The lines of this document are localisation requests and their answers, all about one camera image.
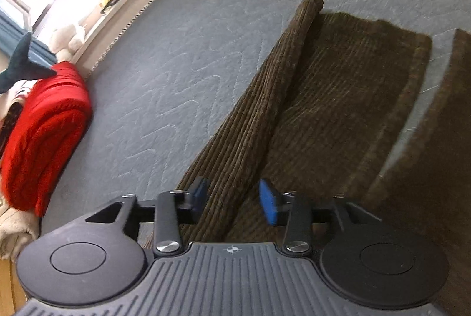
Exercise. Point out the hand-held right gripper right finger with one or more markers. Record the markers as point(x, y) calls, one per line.
point(268, 202)

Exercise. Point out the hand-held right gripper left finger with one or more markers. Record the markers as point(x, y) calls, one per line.
point(200, 200)

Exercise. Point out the red folded quilt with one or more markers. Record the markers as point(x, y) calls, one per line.
point(44, 128)

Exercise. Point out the cream folded blanket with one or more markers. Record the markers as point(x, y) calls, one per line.
point(14, 231)

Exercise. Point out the star patterned folded blanket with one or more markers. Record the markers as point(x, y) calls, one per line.
point(13, 110)

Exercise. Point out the white plush toy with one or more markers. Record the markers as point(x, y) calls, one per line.
point(66, 40)

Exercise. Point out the dark teal shark plush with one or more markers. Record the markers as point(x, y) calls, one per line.
point(18, 66)

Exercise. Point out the blue curtain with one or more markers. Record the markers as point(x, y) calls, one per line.
point(25, 55)

